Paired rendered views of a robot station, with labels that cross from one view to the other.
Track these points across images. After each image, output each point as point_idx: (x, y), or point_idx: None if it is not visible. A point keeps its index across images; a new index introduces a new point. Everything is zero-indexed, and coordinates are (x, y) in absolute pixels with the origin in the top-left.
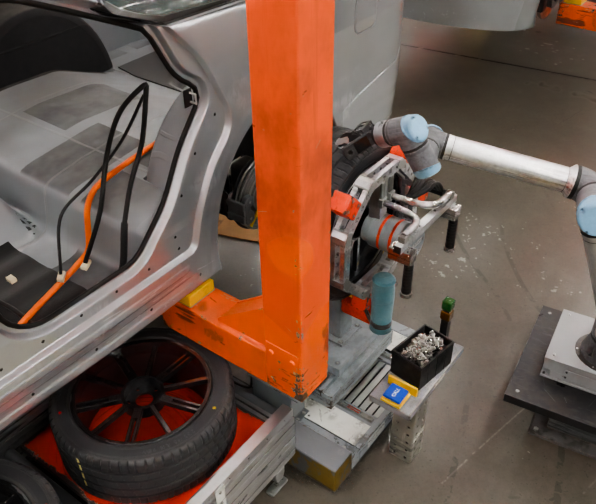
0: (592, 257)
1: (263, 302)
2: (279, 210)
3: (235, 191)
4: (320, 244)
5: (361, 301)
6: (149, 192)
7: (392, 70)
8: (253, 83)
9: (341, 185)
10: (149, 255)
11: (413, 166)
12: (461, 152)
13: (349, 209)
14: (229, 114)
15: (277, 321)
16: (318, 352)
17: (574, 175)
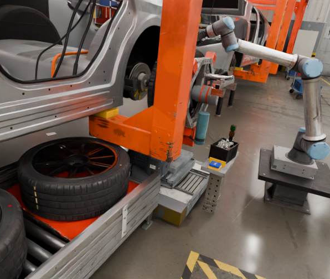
0: (308, 91)
1: (154, 98)
2: (174, 28)
3: (129, 75)
4: (190, 60)
5: (189, 131)
6: (88, 60)
7: None
8: None
9: None
10: (90, 75)
11: (226, 43)
12: (245, 45)
13: (194, 65)
14: (135, 16)
15: (161, 109)
16: (180, 134)
17: (295, 56)
